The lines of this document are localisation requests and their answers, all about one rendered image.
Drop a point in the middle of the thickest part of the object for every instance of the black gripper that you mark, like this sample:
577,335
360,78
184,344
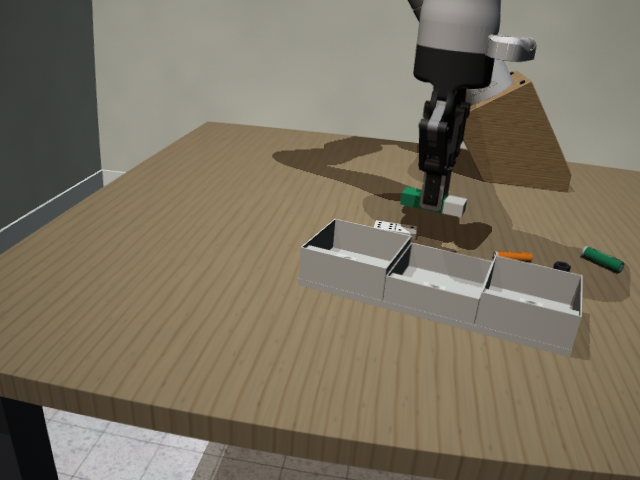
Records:
448,71

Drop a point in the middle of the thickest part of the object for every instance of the green battery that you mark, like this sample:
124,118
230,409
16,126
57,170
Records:
602,259

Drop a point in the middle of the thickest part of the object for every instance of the grey three-compartment bin rack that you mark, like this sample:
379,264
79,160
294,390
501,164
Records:
384,269

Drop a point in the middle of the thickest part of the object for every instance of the white domino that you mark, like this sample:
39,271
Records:
398,228

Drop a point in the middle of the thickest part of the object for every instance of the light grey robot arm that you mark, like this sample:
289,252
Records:
472,26

